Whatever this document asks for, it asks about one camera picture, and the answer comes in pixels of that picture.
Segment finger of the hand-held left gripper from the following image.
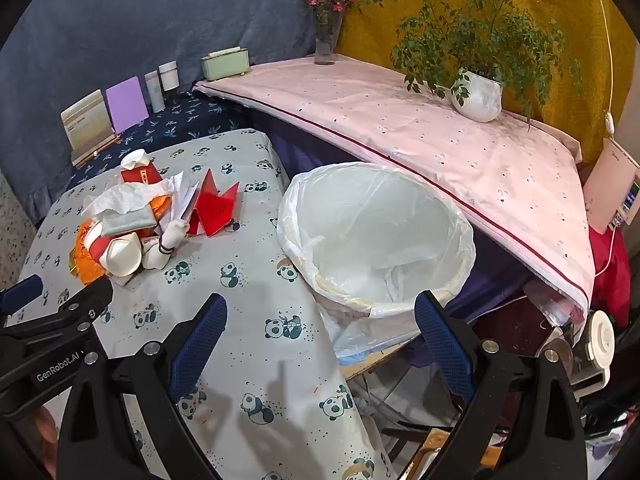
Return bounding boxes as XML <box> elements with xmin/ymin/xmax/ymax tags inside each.
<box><xmin>0</xmin><ymin>277</ymin><xmax>115</xmax><ymax>357</ymax></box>
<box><xmin>0</xmin><ymin>275</ymin><xmax>45</xmax><ymax>316</ymax></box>

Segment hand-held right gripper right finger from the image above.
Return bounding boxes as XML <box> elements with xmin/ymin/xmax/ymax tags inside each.
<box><xmin>414</xmin><ymin>290</ymin><xmax>589</xmax><ymax>480</ymax></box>

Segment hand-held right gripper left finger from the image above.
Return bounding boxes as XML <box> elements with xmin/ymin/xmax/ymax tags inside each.
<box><xmin>57</xmin><ymin>292</ymin><xmax>229</xmax><ymax>480</ymax></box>

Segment red and white paper cup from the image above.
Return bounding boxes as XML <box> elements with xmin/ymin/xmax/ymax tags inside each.
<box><xmin>82</xmin><ymin>220</ymin><xmax>143</xmax><ymax>277</ymax></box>

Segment white sock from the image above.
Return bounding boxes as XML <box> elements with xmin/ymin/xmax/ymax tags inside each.
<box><xmin>142</xmin><ymin>220</ymin><xmax>190</xmax><ymax>271</ymax></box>

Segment bin with white plastic bag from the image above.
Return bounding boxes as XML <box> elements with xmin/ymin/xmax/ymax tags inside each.
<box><xmin>276</xmin><ymin>161</ymin><xmax>477</xmax><ymax>361</ymax></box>

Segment person's left hand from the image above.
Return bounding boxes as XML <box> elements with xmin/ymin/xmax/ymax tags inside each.
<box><xmin>27</xmin><ymin>404</ymin><xmax>63</xmax><ymax>471</ymax></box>

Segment orange plastic bag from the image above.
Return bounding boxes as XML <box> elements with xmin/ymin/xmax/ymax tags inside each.
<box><xmin>70</xmin><ymin>195</ymin><xmax>171</xmax><ymax>281</ymax></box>

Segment panda printed tablecloth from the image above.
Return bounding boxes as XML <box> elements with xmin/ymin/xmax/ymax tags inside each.
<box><xmin>10</xmin><ymin>129</ymin><xmax>391</xmax><ymax>480</ymax></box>

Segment grey folded napkin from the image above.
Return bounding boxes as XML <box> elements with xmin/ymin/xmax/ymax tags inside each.
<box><xmin>100</xmin><ymin>210</ymin><xmax>158</xmax><ymax>236</ymax></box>

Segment clear plastic wrap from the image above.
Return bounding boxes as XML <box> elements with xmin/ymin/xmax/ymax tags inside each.
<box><xmin>525</xmin><ymin>280</ymin><xmax>586</xmax><ymax>326</ymax></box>

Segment white tissue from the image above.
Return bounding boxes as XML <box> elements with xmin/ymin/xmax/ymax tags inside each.
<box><xmin>82</xmin><ymin>182</ymin><xmax>173</xmax><ymax>221</ymax></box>

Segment red folded paper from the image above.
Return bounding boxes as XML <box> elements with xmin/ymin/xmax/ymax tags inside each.
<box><xmin>187</xmin><ymin>169</ymin><xmax>242</xmax><ymax>237</ymax></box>

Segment white crumpled paper sheets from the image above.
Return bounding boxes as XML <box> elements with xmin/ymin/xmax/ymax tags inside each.
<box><xmin>165</xmin><ymin>172</ymin><xmax>201</xmax><ymax>221</ymax></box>

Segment red paper cup with label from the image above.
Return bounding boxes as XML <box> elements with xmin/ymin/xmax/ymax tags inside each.
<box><xmin>120</xmin><ymin>149</ymin><xmax>163</xmax><ymax>186</ymax></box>

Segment white round appliance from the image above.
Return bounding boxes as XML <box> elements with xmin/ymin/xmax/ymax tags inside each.
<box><xmin>575</xmin><ymin>310</ymin><xmax>616</xmax><ymax>386</ymax></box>

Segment wooden stand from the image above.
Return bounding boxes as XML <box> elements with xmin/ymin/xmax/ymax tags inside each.
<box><xmin>70</xmin><ymin>132</ymin><xmax>123</xmax><ymax>167</ymax></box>

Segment red cloth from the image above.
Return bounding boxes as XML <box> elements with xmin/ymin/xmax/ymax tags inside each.
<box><xmin>587</xmin><ymin>225</ymin><xmax>631</xmax><ymax>326</ymax></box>

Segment cream booklet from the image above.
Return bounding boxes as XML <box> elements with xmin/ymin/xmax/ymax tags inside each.
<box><xmin>61</xmin><ymin>89</ymin><xmax>113</xmax><ymax>153</ymax></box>

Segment purple card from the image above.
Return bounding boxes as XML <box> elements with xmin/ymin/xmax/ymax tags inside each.
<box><xmin>106</xmin><ymin>76</ymin><xmax>150</xmax><ymax>133</ymax></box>

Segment navy printed cloth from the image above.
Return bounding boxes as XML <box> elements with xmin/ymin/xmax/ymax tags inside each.
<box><xmin>65</xmin><ymin>91</ymin><xmax>251</xmax><ymax>191</ymax></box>

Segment white box with display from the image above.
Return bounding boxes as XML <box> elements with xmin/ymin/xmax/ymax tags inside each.
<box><xmin>582</xmin><ymin>137</ymin><xmax>640</xmax><ymax>233</ymax></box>

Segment grey tube bottle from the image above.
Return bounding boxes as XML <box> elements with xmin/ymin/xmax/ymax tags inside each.
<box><xmin>145</xmin><ymin>71</ymin><xmax>166</xmax><ymax>113</ymax></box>

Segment pink tablecloth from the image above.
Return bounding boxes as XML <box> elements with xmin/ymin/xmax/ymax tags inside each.
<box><xmin>192</xmin><ymin>55</ymin><xmax>598</xmax><ymax>321</ymax></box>

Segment green plant in white pot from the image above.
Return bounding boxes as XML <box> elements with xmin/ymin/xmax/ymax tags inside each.
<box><xmin>357</xmin><ymin>0</ymin><xmax>586</xmax><ymax>131</ymax></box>

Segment white jar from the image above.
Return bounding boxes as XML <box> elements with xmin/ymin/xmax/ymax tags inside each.
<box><xmin>158</xmin><ymin>61</ymin><xmax>180</xmax><ymax>92</ymax></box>

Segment mustard yellow cloth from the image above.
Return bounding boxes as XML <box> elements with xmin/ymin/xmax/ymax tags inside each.
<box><xmin>332</xmin><ymin>0</ymin><xmax>636</xmax><ymax>166</ymax></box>

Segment green tissue box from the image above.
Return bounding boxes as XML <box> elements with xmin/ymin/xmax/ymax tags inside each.
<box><xmin>201</xmin><ymin>46</ymin><xmax>252</xmax><ymax>81</ymax></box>

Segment blue grey backdrop cloth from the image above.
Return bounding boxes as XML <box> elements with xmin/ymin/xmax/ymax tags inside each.
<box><xmin>0</xmin><ymin>0</ymin><xmax>348</xmax><ymax>221</ymax></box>

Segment glass vase with pink flowers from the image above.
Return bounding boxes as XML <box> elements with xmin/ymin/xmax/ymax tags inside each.
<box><xmin>299</xmin><ymin>0</ymin><xmax>356</xmax><ymax>66</ymax></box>

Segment white cable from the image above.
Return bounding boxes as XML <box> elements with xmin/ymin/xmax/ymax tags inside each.
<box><xmin>594</xmin><ymin>0</ymin><xmax>621</xmax><ymax>276</ymax></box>

